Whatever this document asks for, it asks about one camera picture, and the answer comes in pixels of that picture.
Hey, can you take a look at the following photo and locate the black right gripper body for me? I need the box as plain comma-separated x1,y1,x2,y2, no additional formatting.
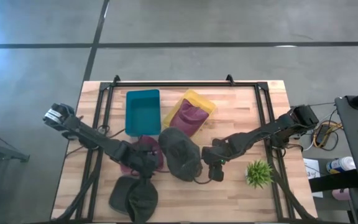
201,144,229,166

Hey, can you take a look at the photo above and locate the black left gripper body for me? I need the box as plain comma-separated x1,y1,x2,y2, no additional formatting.
128,144,160,180

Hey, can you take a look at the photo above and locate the maroon cap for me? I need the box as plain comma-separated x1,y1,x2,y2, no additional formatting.
168,98,210,138
119,135,165,177

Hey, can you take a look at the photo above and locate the dark grey cap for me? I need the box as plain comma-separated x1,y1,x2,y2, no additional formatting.
158,126,203,183

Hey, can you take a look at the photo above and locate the black cap with grey brim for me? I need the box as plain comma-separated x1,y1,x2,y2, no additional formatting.
108,175,160,224

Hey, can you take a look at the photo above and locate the teal plastic bin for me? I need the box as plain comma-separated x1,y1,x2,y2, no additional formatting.
124,89,162,138

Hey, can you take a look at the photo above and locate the small green potted plant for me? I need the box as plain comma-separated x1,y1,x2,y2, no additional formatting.
245,159,275,190

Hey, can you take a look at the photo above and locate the yellow plastic bin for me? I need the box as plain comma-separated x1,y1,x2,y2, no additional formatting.
162,89,217,138

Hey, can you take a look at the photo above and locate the white paper sheet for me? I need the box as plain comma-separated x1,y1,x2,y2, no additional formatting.
303,157,324,199

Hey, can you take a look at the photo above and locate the black power box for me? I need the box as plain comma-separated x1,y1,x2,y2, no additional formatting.
318,124,331,144

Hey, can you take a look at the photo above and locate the white canister with blue label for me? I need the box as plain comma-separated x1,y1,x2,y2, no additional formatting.
326,156,356,174

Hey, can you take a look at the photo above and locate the pink object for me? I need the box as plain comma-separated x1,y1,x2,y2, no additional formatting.
331,188,351,202

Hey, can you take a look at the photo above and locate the grey side cart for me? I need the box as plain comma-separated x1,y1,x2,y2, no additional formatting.
335,93,358,224

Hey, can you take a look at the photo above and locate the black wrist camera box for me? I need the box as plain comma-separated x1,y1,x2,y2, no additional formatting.
209,164,225,183

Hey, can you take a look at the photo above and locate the black camera cable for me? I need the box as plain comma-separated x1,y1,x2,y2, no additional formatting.
193,174,213,185

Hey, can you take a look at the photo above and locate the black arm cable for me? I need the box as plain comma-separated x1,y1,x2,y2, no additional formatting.
66,123,127,156

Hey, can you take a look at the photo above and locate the black metal table frame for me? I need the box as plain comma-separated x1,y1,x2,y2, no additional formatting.
54,74,319,224

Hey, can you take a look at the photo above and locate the yellow cable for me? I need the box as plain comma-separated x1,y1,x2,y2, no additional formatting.
311,122,344,149

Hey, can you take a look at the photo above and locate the black strap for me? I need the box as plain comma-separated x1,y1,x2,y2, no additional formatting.
308,169,358,193

